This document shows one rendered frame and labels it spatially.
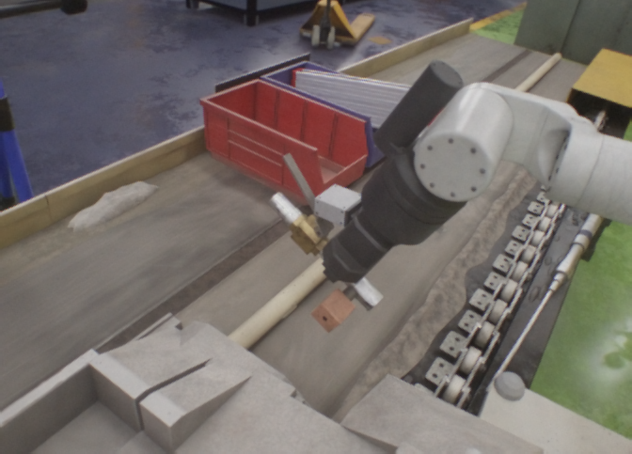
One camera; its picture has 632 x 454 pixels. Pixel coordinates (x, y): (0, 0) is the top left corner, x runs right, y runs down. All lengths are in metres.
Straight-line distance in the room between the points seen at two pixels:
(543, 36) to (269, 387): 5.60
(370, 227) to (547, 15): 5.42
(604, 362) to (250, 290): 1.55
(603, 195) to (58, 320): 0.73
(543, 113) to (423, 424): 0.29
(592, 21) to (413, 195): 5.47
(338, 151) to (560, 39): 4.89
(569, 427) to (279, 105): 0.88
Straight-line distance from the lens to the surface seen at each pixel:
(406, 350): 0.79
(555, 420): 0.73
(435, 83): 0.42
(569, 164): 0.42
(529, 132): 0.48
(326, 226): 0.59
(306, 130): 1.16
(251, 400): 0.47
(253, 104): 1.24
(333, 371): 0.73
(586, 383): 1.97
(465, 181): 0.40
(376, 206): 0.48
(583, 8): 5.87
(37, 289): 0.89
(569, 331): 2.12
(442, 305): 0.88
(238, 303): 0.80
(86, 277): 0.88
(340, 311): 0.56
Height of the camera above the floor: 1.34
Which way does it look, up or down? 36 degrees down
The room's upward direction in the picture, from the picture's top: 7 degrees clockwise
